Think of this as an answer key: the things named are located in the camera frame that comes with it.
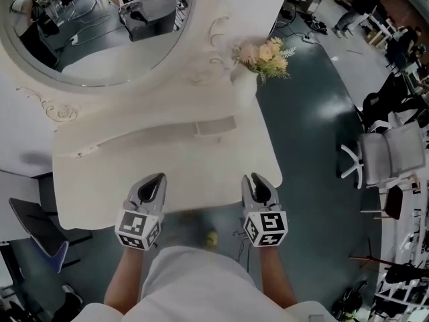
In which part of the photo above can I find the white office desk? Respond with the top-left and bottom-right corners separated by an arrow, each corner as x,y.
364,11 -> 397,47

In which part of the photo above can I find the black cable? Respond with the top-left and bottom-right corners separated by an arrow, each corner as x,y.
233,229 -> 256,282

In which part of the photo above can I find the wooden chair dark seat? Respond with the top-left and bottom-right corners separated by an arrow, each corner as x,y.
359,172 -> 422,221

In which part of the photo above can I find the white storage rack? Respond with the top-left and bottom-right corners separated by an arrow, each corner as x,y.
374,179 -> 429,322

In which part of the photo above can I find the person's white shirt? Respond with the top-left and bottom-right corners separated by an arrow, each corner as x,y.
71,244 -> 331,322

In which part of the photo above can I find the person's right forearm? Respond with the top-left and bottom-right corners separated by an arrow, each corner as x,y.
257,244 -> 300,312

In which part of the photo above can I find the oval mirror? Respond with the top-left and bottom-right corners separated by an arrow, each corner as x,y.
0,0 -> 199,89

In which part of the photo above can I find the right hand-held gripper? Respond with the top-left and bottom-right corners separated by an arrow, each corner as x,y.
241,172 -> 290,248

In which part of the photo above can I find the black bag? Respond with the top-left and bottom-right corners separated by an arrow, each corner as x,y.
384,262 -> 427,285

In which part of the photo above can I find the white dressing table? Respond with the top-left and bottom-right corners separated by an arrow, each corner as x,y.
0,0 -> 284,231

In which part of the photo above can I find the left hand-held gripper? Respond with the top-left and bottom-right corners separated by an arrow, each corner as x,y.
114,172 -> 168,252

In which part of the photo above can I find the white office chair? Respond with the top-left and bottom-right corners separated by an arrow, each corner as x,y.
339,119 -> 428,190

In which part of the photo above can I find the pile of black cables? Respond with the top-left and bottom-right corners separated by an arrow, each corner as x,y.
300,11 -> 330,36

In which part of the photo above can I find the black office chair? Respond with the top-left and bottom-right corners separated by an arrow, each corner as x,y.
361,74 -> 429,131

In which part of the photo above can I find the black tripod stand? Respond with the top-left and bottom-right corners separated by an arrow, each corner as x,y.
347,235 -> 429,282

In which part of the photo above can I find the blue black chair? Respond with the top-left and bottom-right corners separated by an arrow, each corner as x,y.
9,197 -> 93,275

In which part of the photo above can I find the white vase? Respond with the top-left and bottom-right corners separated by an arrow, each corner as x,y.
229,64 -> 259,114

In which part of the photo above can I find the person's left forearm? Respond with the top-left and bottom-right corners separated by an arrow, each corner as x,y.
103,246 -> 149,315

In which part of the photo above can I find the pale flower bouquet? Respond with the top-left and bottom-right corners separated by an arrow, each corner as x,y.
231,36 -> 298,87

